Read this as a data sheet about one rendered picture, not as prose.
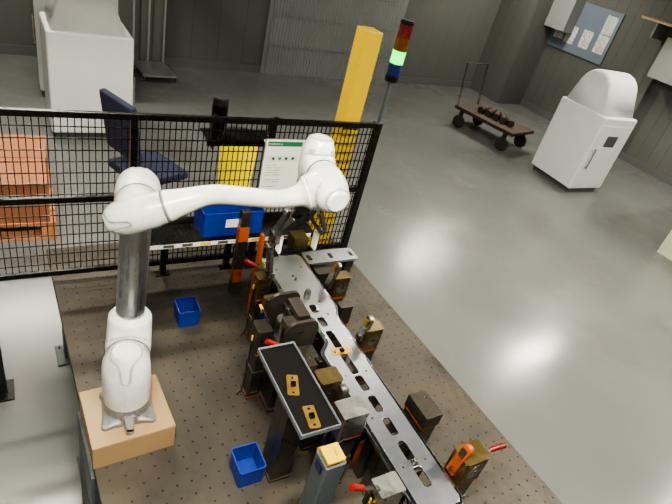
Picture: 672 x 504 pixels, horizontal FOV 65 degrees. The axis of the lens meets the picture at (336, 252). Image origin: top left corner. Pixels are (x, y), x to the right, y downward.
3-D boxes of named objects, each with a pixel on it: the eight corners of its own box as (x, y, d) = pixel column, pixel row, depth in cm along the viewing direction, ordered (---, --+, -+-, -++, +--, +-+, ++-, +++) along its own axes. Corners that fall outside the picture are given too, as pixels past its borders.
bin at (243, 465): (263, 481, 189) (267, 466, 184) (237, 490, 184) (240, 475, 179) (253, 455, 197) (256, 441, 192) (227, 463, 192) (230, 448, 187)
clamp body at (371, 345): (369, 383, 241) (391, 328, 222) (347, 389, 235) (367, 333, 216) (362, 373, 246) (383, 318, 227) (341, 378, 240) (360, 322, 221)
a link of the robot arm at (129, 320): (102, 373, 191) (107, 334, 209) (149, 372, 197) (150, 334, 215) (109, 181, 155) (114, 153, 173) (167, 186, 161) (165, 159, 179)
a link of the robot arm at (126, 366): (100, 416, 178) (97, 368, 167) (104, 377, 192) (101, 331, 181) (151, 411, 183) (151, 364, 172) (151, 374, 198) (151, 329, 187)
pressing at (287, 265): (473, 502, 169) (475, 499, 168) (418, 526, 158) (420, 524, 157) (300, 254, 263) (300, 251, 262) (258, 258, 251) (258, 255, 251)
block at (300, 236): (296, 293, 283) (309, 238, 263) (282, 295, 279) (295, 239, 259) (290, 283, 288) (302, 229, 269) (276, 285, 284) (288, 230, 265)
